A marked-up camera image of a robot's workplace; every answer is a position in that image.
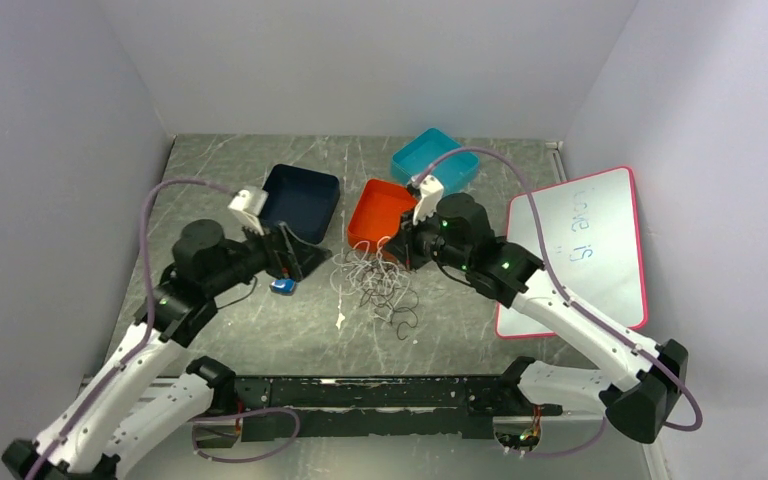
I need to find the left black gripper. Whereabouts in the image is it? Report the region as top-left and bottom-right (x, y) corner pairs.
(205, 212), (331, 295)

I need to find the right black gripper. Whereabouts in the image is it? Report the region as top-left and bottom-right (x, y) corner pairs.
(383, 204), (471, 272)

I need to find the thin cable pile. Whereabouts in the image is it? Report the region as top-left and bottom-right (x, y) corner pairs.
(329, 239), (421, 343)

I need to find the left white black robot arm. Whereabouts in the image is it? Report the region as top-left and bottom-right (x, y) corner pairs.
(2, 219), (332, 479)

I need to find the orange square bin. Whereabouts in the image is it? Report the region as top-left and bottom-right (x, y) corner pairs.
(346, 179), (417, 252)

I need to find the small blue object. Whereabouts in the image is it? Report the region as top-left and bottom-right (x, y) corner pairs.
(269, 278), (297, 296)

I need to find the dark navy square bin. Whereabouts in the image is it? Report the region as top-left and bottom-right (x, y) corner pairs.
(259, 164), (340, 244)

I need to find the teal square bin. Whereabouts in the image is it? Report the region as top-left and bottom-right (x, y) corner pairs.
(390, 128), (480, 195)

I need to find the pink framed whiteboard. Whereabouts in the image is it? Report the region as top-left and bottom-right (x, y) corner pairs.
(533, 167), (648, 330)

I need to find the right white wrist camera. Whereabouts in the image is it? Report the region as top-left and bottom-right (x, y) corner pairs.
(408, 174), (445, 225)

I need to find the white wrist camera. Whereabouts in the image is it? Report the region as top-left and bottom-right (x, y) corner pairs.
(227, 187), (268, 236)
(408, 174), (445, 225)

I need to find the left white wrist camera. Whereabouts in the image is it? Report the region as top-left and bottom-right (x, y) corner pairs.
(227, 187), (268, 236)

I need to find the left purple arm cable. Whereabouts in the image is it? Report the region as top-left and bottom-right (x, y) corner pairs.
(22, 177), (240, 480)

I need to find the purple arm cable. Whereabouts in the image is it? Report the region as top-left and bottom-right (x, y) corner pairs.
(22, 177), (240, 480)
(417, 146), (704, 433)

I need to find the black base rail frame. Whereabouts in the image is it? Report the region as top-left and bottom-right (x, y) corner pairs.
(178, 356), (564, 444)

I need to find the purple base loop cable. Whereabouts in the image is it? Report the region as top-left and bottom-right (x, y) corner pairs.
(190, 406), (302, 464)

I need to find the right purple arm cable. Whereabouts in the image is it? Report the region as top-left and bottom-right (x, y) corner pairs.
(417, 146), (704, 433)

